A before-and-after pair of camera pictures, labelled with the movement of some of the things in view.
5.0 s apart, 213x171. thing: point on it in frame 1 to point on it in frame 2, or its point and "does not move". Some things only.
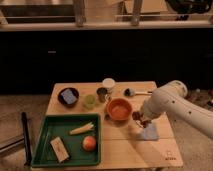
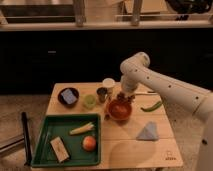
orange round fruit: [89, 143] does not move
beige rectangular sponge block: [62, 153] does not move
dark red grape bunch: [136, 115] to [123, 96]
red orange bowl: [119, 109] does not move
